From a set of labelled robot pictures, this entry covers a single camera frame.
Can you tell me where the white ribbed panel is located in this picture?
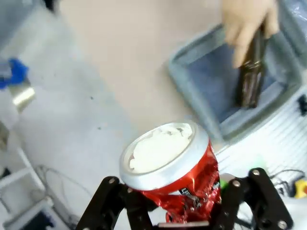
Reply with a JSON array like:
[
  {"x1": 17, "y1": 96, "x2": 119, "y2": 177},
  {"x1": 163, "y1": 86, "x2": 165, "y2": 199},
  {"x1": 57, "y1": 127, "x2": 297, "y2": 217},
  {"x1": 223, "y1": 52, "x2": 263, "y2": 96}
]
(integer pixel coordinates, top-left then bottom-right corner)
[{"x1": 215, "y1": 91, "x2": 307, "y2": 199}]

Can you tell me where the brown glass bottle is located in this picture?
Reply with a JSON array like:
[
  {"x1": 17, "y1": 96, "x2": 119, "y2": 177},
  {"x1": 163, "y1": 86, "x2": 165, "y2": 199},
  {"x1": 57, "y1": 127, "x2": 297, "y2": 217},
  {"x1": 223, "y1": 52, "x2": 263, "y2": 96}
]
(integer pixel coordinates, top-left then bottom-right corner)
[{"x1": 234, "y1": 23, "x2": 269, "y2": 109}]

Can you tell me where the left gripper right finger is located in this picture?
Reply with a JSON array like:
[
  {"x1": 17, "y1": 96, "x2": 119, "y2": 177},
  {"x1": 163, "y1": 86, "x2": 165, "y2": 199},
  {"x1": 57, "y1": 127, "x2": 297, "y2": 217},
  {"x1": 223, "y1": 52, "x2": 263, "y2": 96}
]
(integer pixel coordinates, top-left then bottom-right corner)
[{"x1": 211, "y1": 167, "x2": 295, "y2": 230}]

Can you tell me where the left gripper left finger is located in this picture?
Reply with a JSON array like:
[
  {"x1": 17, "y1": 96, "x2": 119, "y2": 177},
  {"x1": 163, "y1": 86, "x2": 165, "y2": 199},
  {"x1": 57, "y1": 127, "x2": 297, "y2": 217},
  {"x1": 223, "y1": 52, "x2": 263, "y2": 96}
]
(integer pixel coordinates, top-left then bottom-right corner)
[{"x1": 75, "y1": 176, "x2": 156, "y2": 230}]

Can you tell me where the person's left hand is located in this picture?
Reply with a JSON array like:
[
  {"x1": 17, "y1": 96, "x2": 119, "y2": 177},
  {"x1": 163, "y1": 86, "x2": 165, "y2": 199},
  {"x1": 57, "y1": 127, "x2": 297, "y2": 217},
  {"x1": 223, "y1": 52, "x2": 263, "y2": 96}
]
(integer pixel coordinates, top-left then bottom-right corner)
[{"x1": 220, "y1": 0, "x2": 280, "y2": 69}]

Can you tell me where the blue plastic object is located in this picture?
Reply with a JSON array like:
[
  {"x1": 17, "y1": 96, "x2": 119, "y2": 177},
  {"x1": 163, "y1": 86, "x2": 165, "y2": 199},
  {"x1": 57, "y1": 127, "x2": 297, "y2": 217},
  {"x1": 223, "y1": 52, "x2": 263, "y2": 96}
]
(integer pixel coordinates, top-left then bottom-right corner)
[{"x1": 0, "y1": 57, "x2": 29, "y2": 89}]

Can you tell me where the thin grey floor cable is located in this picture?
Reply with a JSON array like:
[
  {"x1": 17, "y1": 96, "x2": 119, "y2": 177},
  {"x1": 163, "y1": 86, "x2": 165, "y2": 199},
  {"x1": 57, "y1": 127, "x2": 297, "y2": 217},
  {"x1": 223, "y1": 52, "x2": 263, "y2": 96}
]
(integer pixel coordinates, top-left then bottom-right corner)
[{"x1": 35, "y1": 165, "x2": 96, "y2": 228}]

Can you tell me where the white shelf frame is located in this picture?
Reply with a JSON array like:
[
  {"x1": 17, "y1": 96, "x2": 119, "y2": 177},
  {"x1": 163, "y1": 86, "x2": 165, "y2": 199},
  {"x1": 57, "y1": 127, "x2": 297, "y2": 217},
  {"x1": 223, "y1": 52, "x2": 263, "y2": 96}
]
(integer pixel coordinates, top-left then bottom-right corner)
[{"x1": 0, "y1": 134, "x2": 56, "y2": 230}]

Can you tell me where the yellow emergency stop button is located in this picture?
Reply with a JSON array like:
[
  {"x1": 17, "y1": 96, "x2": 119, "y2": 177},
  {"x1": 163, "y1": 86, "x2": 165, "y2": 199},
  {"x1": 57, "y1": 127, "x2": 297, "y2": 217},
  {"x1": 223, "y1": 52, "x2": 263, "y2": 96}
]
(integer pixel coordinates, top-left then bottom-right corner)
[{"x1": 294, "y1": 179, "x2": 307, "y2": 199}]

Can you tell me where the small grey fabric basket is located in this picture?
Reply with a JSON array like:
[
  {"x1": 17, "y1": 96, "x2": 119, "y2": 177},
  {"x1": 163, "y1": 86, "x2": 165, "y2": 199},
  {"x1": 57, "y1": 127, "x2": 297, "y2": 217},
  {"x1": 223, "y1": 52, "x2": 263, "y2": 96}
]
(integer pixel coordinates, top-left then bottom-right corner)
[{"x1": 278, "y1": 0, "x2": 307, "y2": 57}]

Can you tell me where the crushed red drink can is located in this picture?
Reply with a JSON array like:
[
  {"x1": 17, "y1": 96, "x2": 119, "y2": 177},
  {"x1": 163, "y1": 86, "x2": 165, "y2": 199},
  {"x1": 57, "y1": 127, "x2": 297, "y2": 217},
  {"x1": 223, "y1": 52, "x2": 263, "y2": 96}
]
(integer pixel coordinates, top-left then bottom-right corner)
[{"x1": 119, "y1": 121, "x2": 223, "y2": 223}]

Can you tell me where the black cable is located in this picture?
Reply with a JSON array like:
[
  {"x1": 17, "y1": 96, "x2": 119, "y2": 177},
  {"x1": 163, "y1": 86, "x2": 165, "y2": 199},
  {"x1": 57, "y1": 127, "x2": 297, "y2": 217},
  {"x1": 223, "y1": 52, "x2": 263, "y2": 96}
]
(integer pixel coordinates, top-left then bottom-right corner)
[{"x1": 268, "y1": 169, "x2": 307, "y2": 192}]

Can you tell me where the large grey fabric basket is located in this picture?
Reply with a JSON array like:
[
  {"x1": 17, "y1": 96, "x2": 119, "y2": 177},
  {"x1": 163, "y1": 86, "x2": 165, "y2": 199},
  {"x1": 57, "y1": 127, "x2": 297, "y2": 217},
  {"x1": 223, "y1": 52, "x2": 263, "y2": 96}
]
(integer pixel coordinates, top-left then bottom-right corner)
[{"x1": 167, "y1": 23, "x2": 307, "y2": 144}]

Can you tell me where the shiny metal bracket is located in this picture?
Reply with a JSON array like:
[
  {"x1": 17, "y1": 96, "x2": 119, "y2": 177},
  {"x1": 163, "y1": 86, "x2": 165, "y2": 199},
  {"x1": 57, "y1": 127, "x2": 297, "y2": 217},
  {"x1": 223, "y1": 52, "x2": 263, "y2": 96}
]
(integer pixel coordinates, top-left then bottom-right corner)
[{"x1": 12, "y1": 80, "x2": 36, "y2": 113}]

